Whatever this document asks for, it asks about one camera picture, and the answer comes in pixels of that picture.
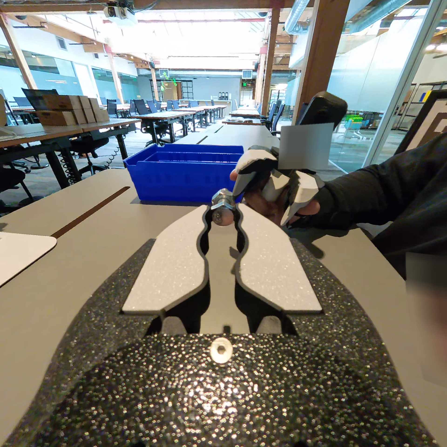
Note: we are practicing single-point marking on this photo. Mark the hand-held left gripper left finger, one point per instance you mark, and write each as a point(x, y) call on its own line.
point(167, 265)

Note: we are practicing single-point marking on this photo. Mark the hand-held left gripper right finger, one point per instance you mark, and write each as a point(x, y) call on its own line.
point(276, 272)

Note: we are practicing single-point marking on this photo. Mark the green plant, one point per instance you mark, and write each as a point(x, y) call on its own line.
point(167, 82)

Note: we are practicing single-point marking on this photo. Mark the blue plastic bin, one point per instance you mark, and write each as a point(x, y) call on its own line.
point(181, 178)

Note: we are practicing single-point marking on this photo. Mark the ceiling projector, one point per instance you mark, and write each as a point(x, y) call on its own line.
point(115, 12)

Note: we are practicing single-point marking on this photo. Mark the white monitor stand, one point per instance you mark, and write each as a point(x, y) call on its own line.
point(21, 255)

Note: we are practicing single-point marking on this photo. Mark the row of office chairs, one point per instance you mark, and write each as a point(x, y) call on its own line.
point(139, 104)

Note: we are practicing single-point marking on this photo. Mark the person's right hand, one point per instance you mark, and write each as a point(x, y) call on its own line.
point(265, 209)

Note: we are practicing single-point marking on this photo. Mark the wooden pillar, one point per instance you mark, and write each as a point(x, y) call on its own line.
point(17, 52)
point(321, 52)
point(115, 76)
point(270, 59)
point(154, 83)

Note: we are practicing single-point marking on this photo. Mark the stack of cardboard boxes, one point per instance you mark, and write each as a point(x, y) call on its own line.
point(66, 110)

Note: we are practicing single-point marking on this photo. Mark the black monitor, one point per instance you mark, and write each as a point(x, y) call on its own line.
point(35, 97)

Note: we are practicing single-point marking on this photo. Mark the black office chair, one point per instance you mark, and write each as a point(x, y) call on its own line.
point(12, 178)
point(90, 146)

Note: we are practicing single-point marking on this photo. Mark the silver hex nut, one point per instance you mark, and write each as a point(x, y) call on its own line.
point(220, 197)

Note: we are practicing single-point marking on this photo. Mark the person's right forearm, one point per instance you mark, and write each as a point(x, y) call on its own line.
point(384, 188)

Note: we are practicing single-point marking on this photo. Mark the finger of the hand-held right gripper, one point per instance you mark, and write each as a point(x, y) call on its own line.
point(307, 188)
point(244, 185)

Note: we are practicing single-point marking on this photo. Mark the silver hex bolt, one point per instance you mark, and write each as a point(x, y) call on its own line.
point(223, 217)

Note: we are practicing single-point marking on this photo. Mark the silver ventilation duct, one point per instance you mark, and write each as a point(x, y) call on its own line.
point(296, 15)

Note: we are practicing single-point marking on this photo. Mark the wooden top office desk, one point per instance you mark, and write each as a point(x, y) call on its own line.
point(52, 134)

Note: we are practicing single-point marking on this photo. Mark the row of long office desks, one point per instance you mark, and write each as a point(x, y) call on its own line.
point(167, 115)

